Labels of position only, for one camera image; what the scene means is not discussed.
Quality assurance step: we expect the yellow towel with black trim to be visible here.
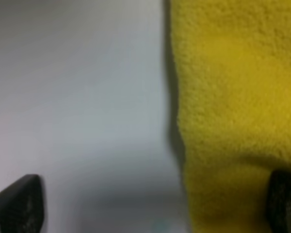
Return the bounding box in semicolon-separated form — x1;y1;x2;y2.
170;0;291;233

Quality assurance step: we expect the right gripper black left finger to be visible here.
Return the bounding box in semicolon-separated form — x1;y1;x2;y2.
0;174;45;233

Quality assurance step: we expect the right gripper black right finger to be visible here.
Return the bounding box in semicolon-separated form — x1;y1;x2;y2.
266;170;291;233

